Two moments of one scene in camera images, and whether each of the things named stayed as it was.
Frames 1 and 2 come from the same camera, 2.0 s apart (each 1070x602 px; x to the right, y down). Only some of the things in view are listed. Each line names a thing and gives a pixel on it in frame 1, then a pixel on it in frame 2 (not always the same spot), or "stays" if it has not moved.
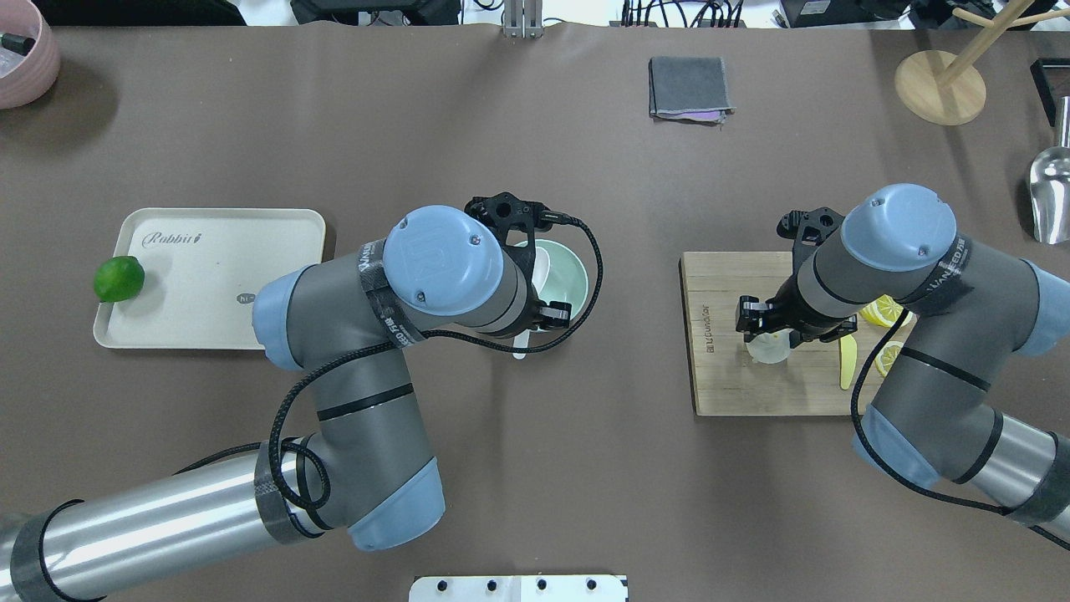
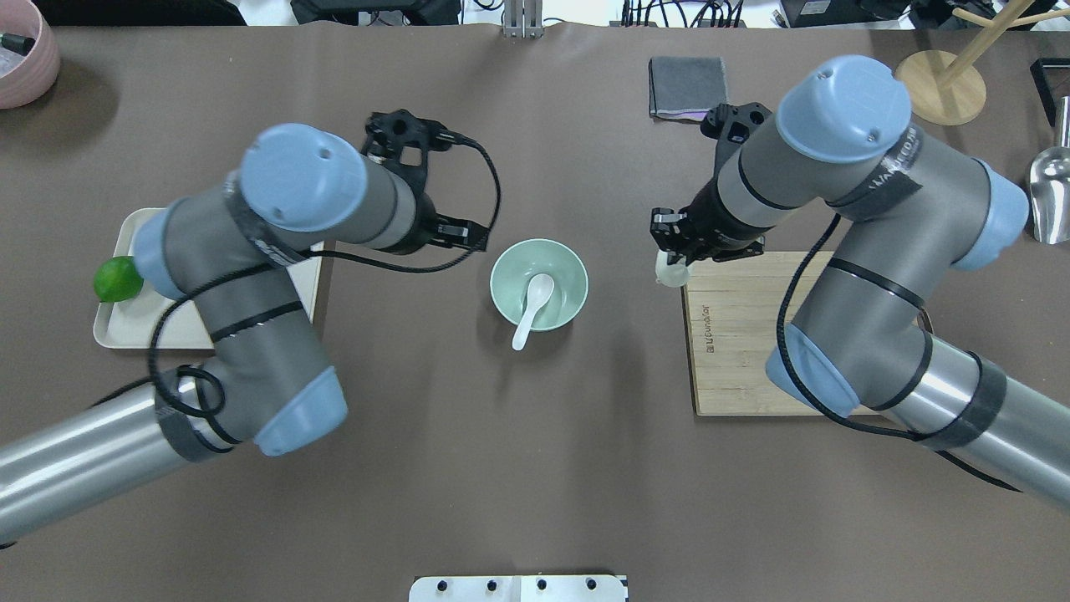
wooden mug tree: [945, 87] stays
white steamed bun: [770, 347] → [670, 275]
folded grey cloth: [690, 89] stays
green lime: [119, 278] stays
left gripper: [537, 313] → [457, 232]
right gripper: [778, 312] → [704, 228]
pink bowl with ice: [29, 53] stays
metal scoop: [1050, 186] stays
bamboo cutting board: [726, 380] stays
